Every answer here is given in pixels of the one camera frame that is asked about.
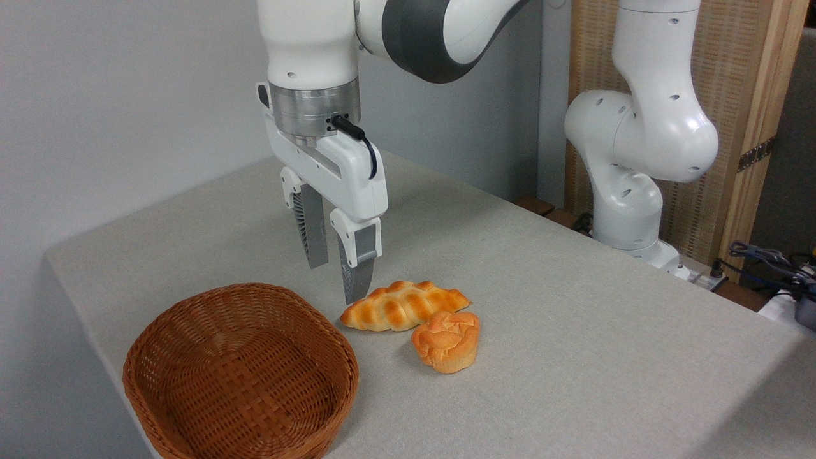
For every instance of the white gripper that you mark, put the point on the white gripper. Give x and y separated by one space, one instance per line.
347 176

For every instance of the round bread roll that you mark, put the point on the round bread roll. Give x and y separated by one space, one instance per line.
446 341

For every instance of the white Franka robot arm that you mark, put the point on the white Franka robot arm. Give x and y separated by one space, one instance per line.
650 134

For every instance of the long braided bread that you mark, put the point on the long braided bread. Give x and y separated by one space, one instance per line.
401 306

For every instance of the brown wicker basket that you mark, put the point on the brown wicker basket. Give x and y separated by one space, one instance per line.
242 376

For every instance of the dark metal hinge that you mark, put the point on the dark metal hinge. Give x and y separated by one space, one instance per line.
757 154

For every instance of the wooden woven screen panel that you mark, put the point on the wooden woven screen panel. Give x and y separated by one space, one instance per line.
727 64

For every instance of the white box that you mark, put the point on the white box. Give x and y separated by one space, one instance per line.
778 309

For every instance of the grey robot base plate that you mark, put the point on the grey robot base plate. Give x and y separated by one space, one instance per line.
701 277

